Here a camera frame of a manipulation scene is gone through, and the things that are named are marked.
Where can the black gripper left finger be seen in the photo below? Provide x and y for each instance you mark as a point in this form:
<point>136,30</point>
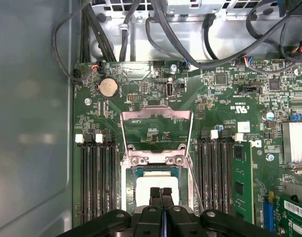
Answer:
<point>148,222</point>

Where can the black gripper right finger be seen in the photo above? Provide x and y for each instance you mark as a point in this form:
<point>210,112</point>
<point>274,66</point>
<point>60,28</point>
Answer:
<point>180,222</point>

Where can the silver CPU plate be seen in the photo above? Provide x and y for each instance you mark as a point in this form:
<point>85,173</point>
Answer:
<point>143,190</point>

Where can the metal socket cover frame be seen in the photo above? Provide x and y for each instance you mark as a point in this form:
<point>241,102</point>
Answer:
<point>141,114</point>

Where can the metal CPU socket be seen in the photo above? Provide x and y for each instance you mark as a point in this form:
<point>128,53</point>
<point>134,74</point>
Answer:
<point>123,185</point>

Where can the blue expansion slot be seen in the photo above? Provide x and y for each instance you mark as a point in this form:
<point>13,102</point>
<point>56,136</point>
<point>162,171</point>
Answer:
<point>268,217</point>

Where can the green RAM stick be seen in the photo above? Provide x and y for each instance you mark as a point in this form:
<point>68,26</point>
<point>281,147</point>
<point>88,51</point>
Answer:
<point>242,182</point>

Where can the green motherboard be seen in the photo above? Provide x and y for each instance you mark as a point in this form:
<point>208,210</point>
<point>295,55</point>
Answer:
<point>215,111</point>

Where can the silver heat sink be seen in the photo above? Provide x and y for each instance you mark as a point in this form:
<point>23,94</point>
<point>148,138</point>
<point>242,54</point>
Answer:
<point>296,143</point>

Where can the round coin battery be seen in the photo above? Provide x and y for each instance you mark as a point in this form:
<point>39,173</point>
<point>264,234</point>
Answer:
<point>107,87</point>

